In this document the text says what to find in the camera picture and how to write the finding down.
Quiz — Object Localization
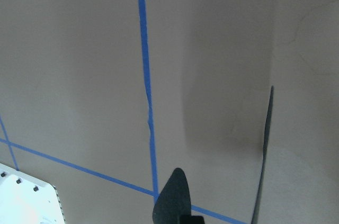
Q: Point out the white camera mast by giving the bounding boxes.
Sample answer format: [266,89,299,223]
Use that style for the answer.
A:
[1,164,66,223]

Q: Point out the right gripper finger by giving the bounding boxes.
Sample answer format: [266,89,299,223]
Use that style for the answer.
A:
[152,167,204,224]

